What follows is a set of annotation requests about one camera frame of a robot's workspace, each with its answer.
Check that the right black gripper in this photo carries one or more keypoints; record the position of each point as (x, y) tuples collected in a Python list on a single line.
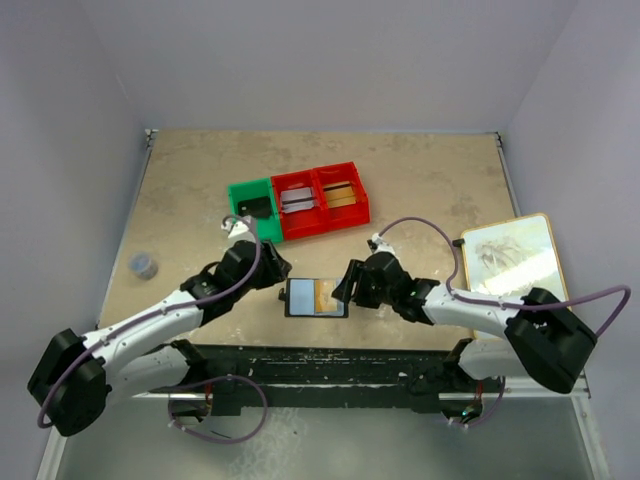
[(344, 291)]

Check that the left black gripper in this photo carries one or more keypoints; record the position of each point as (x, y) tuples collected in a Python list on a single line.
[(275, 267)]

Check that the black leather card holder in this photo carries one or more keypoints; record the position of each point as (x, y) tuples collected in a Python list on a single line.
[(298, 298)]

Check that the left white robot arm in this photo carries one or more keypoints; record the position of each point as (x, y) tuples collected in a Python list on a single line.
[(202, 298)]

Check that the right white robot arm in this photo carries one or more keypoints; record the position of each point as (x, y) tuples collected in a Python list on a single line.
[(529, 335)]

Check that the gold card in holder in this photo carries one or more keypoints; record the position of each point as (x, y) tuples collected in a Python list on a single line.
[(324, 303)]

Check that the black card holder in bin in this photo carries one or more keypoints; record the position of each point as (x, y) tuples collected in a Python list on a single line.
[(257, 207)]

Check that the silver cards stack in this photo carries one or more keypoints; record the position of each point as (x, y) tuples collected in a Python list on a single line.
[(296, 200)]

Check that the gold cards stack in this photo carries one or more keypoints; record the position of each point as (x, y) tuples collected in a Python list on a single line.
[(342, 194)]

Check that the green plastic bin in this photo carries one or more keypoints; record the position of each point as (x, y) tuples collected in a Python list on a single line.
[(269, 229)]

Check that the right red plastic bin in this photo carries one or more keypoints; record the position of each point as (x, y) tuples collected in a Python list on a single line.
[(344, 217)]

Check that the red plastic bin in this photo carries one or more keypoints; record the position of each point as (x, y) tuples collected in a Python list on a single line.
[(344, 217), (304, 223)]

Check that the middle red plastic bin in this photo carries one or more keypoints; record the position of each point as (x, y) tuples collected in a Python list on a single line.
[(304, 223)]

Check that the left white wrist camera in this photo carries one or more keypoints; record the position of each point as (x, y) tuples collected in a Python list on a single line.
[(239, 229)]

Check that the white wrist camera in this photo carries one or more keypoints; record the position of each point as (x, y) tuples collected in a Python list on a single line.
[(239, 229), (377, 244)]

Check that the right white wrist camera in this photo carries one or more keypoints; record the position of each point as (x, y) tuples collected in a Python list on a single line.
[(377, 244)]

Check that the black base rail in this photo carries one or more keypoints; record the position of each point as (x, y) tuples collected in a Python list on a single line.
[(423, 381)]

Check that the white board wooden frame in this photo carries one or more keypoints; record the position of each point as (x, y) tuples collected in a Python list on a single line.
[(512, 257)]

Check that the aluminium frame profile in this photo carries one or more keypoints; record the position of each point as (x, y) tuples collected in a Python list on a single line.
[(540, 385)]

